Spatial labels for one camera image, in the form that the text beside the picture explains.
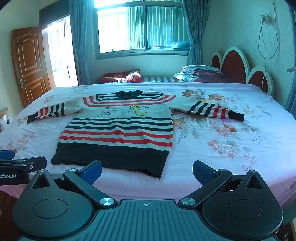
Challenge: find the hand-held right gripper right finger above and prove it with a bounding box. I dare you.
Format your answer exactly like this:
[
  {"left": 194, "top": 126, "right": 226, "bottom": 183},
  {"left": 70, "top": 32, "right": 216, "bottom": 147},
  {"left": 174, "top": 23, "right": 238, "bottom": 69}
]
[{"left": 179, "top": 160, "right": 267, "bottom": 208}]

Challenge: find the tied blue curtain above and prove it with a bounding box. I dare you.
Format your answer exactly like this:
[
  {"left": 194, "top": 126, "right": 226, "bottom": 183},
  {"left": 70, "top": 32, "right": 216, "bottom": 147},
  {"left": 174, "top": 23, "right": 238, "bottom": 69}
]
[{"left": 181, "top": 0, "right": 211, "bottom": 66}]

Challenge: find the red and white headboard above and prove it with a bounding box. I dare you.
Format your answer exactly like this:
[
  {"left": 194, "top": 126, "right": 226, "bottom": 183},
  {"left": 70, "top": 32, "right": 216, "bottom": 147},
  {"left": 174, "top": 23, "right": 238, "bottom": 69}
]
[{"left": 210, "top": 46, "right": 275, "bottom": 96}]

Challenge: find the long blue curtain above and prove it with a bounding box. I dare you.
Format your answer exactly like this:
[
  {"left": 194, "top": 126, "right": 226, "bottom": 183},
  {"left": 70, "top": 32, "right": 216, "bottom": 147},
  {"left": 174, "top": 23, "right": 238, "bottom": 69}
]
[{"left": 69, "top": 0, "right": 98, "bottom": 85}]

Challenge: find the white charging cable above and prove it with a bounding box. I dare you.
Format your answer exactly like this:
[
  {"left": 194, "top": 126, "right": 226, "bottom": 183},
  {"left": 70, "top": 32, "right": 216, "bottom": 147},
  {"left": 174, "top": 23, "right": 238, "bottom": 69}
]
[{"left": 258, "top": 0, "right": 279, "bottom": 93}]

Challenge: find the red pillow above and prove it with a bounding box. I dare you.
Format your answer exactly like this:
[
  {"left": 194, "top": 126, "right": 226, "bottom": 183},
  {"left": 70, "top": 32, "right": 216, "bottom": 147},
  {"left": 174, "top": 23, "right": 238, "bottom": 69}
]
[{"left": 96, "top": 69, "right": 143, "bottom": 84}]

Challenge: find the striped mattress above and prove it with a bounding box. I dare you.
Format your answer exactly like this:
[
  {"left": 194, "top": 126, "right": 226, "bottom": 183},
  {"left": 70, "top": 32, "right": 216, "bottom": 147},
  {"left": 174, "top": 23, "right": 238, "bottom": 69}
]
[{"left": 141, "top": 75, "right": 179, "bottom": 83}]

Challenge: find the striped knit sweater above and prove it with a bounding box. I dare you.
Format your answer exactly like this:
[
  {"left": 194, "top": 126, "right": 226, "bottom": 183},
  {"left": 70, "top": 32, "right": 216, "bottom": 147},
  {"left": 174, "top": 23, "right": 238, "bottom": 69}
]
[{"left": 26, "top": 89, "right": 245, "bottom": 178}]

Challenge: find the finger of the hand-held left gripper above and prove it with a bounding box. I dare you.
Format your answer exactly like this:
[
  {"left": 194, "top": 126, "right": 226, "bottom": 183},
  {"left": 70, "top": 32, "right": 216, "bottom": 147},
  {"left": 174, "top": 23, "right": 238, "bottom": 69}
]
[
  {"left": 0, "top": 156, "right": 48, "bottom": 173},
  {"left": 0, "top": 150, "right": 17, "bottom": 160}
]

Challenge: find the brown wooden door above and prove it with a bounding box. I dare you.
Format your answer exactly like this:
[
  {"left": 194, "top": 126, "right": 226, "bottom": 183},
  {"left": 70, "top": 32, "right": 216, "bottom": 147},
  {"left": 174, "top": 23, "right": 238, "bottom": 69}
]
[{"left": 11, "top": 26, "right": 56, "bottom": 108}]

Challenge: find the stack of folded blankets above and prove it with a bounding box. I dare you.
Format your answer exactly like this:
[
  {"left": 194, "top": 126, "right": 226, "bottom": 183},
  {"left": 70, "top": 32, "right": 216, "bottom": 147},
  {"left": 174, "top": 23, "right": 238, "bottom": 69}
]
[{"left": 173, "top": 65, "right": 228, "bottom": 83}]

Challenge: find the blue cushion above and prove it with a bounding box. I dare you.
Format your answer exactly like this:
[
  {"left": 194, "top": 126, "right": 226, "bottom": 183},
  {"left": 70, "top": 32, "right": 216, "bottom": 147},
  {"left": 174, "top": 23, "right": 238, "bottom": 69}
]
[{"left": 169, "top": 41, "right": 191, "bottom": 50}]

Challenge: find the bed with floral sheet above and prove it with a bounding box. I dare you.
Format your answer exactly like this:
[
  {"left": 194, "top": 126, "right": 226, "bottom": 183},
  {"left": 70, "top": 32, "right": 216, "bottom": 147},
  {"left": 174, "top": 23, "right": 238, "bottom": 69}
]
[{"left": 0, "top": 82, "right": 296, "bottom": 209}]

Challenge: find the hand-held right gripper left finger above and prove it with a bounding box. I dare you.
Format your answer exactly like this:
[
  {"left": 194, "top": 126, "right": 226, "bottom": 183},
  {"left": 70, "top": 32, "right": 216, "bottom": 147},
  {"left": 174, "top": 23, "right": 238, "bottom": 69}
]
[{"left": 30, "top": 160, "right": 118, "bottom": 208}]

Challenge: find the sliding glass window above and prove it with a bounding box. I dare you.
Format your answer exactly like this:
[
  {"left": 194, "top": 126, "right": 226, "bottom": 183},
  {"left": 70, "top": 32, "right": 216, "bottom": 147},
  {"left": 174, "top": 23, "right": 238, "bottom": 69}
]
[{"left": 92, "top": 0, "right": 192, "bottom": 61}]

